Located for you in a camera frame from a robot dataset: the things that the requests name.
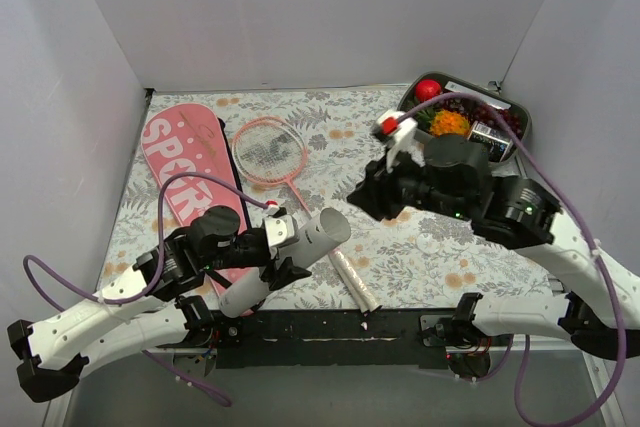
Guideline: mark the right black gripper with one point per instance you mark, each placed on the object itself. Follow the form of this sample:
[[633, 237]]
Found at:
[[379, 187]]

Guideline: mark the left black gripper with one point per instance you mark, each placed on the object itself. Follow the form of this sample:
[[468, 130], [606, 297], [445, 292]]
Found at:
[[279, 261]]

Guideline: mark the white shuttlecock tube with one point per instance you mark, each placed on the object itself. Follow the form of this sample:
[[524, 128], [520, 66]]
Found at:
[[291, 251]]

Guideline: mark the clear tube lid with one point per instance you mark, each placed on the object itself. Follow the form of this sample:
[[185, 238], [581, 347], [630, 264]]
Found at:
[[427, 245]]

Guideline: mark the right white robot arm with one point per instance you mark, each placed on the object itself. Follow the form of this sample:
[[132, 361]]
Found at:
[[525, 218]]

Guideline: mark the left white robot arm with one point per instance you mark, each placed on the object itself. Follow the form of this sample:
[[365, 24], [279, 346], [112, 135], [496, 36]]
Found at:
[[152, 304]]

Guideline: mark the pink badminton racket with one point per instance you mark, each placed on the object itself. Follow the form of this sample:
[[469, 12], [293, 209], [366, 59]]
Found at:
[[268, 151]]

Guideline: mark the green leafy sprig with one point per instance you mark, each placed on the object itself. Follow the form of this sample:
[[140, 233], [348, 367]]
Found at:
[[423, 116]]

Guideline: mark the floral table cloth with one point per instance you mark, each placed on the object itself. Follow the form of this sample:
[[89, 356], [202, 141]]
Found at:
[[334, 125]]

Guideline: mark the grey plastic tray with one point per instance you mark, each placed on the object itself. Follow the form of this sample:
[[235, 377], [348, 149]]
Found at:
[[409, 101]]

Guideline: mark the red apple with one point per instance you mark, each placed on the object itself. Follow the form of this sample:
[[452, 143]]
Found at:
[[427, 89]]

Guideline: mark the dark red grapes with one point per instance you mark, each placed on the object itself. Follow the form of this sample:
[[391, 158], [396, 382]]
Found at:
[[473, 112]]

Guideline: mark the white box in tray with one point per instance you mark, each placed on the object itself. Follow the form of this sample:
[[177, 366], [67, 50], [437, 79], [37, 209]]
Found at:
[[451, 86]]

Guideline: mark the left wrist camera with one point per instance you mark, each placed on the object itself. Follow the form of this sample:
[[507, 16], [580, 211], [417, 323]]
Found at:
[[281, 228]]

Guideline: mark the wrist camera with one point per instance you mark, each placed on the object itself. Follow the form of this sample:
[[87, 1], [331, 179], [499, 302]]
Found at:
[[281, 228], [396, 133]]

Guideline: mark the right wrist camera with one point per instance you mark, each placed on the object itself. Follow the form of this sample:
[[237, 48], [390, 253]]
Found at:
[[396, 133]]

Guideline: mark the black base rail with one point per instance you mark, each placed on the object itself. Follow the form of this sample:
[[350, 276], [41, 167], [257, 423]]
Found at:
[[334, 337]]

